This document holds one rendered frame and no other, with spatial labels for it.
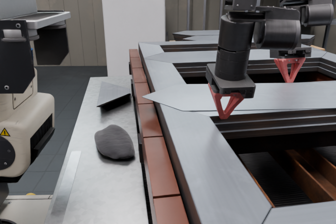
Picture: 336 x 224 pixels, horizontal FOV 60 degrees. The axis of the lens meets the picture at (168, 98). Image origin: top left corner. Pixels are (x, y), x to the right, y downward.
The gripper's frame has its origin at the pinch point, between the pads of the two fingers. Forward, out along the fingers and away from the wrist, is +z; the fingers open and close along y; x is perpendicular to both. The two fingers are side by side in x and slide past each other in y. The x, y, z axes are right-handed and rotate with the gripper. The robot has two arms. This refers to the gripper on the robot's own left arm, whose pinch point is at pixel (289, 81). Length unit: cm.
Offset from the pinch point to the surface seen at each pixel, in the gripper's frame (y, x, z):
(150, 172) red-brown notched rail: -29, 42, 8
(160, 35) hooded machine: 265, -3, -25
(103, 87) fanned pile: 49, 53, 3
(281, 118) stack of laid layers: -17.8, 12.8, 5.0
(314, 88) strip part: -5.8, -3.4, 1.4
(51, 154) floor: 134, 99, 58
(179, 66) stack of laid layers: 26.0, 25.1, -4.7
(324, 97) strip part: -12.4, -1.5, 2.7
